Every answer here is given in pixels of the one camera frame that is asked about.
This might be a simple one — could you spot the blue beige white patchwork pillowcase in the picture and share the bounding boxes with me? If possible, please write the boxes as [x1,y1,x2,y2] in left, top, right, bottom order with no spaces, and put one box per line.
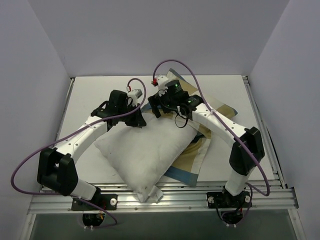
[139,67,238,188]

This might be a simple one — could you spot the white pillow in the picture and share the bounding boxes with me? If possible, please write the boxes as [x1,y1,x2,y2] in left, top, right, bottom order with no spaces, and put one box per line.
[94,112,198,203]

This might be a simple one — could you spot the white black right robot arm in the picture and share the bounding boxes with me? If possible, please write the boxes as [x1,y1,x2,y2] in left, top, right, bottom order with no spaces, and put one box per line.
[148,76,265,207]

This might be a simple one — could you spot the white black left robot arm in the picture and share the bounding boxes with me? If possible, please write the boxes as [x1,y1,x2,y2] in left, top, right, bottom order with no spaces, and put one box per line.
[37,89,147,210]

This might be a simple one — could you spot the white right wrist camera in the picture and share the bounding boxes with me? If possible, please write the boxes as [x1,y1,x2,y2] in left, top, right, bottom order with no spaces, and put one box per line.
[151,75,171,90]

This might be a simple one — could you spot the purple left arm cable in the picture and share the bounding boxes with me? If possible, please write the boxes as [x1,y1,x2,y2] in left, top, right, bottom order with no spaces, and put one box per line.
[10,78,147,229]

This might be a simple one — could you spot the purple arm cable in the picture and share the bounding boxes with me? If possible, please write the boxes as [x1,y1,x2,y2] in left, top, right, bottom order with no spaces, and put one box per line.
[152,59,271,197]
[10,78,147,229]

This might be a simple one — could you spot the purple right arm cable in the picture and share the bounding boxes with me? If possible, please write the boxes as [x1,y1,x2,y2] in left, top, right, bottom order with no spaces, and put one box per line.
[152,59,271,197]

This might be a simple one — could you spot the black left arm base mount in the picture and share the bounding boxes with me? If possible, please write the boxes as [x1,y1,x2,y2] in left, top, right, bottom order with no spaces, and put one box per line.
[71,193,118,211]

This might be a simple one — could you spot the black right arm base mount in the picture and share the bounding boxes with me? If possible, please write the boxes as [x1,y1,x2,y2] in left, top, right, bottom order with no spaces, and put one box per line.
[206,191,252,209]

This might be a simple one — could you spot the aluminium table frame rail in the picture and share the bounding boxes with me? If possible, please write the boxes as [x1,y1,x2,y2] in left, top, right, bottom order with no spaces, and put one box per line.
[27,74,300,216]

